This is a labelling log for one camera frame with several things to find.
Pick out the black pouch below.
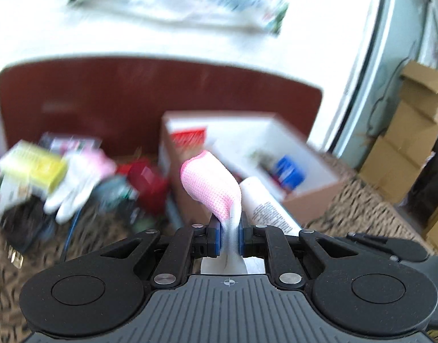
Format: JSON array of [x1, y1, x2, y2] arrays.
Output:
[[1, 196, 60, 255]]

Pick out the yellow green box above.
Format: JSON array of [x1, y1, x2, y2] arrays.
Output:
[[0, 141, 69, 194]]

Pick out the red printed packet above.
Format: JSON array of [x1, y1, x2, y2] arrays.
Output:
[[169, 127, 209, 151]]

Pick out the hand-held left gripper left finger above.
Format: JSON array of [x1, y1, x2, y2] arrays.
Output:
[[99, 218, 222, 290]]

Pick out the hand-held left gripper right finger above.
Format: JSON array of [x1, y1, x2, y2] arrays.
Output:
[[238, 218, 350, 291]]

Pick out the dark red box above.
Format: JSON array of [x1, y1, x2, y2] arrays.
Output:
[[127, 161, 170, 216]]

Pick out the white tube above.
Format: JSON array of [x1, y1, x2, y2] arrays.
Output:
[[238, 177, 302, 237]]

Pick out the plain cardboard box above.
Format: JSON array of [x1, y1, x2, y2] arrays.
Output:
[[399, 61, 438, 131], [358, 100, 438, 205]]

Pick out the white glove pink cuff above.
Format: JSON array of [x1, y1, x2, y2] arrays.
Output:
[[180, 151, 266, 276], [43, 149, 117, 224]]

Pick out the brown black printed blanket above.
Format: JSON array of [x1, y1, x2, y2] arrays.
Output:
[[0, 150, 435, 343]]

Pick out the white door frame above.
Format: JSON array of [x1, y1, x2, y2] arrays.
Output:
[[326, 0, 438, 159]]

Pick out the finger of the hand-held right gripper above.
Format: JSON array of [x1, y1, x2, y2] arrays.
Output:
[[345, 232, 429, 264]]

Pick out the brown cardboard box white inside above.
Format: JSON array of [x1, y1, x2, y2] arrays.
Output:
[[158, 111, 348, 230]]

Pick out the blue cable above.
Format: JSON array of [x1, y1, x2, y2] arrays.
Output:
[[61, 204, 85, 262]]

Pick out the blue container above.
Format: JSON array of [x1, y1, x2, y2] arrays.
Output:
[[272, 155, 307, 190]]

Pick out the brown headboard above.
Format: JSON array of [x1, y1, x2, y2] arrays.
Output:
[[0, 57, 324, 158]]

